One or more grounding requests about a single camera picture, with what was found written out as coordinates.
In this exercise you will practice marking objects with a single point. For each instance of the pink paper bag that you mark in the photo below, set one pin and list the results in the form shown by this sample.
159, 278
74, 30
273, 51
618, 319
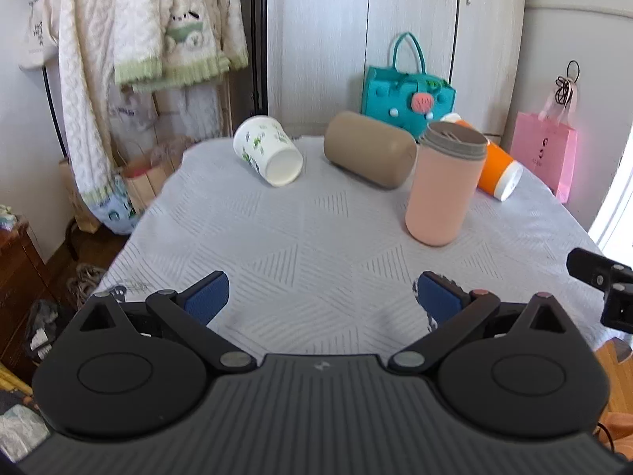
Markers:
541, 153

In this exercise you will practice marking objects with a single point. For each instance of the white cup with green print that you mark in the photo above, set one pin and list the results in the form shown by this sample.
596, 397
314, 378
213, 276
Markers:
267, 151

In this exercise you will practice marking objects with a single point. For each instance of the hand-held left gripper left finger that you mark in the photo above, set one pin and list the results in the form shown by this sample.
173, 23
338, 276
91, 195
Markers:
207, 298

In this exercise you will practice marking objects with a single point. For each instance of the white plastic bag blue print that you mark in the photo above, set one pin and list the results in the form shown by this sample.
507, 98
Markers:
129, 118

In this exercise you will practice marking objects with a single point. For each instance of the long cream knitted cardigan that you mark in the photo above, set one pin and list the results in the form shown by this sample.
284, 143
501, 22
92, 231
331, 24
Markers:
84, 84

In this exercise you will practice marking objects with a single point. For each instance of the woven sandal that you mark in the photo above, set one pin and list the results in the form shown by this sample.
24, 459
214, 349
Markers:
85, 279

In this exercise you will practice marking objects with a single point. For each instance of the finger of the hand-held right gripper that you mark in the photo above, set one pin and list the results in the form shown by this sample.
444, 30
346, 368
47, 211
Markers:
591, 263

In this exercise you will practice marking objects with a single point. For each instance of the orange cup with white lid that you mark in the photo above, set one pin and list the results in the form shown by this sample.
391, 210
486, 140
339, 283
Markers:
497, 168

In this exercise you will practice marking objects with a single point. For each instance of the black plastic bag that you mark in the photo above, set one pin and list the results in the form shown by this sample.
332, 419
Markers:
47, 326

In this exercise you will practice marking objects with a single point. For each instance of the dark wooden cabinet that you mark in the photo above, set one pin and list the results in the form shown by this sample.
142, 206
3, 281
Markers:
20, 287

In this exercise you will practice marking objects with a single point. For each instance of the light wooden wardrobe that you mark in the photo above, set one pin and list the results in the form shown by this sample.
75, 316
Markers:
321, 34

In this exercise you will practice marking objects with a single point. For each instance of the teal handbag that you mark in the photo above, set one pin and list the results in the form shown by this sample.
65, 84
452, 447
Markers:
395, 94

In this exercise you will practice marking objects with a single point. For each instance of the cream sweater with green trim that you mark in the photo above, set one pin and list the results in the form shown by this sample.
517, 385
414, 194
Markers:
158, 20

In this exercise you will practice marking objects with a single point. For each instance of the white tote bag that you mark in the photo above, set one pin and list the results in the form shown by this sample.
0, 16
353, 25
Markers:
37, 34

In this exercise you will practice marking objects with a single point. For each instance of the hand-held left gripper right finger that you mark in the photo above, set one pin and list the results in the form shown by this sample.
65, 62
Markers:
437, 298

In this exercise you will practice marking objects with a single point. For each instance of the white knitted clothes on rack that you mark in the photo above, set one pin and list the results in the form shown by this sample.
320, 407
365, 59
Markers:
257, 59

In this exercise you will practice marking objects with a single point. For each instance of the pink cup with grey lid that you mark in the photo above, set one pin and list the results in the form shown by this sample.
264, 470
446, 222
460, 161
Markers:
440, 193

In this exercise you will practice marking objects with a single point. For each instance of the tan cup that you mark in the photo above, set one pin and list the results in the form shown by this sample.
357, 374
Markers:
368, 151

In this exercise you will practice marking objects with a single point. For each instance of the brown paper bag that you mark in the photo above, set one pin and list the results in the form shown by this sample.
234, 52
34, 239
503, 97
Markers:
148, 173

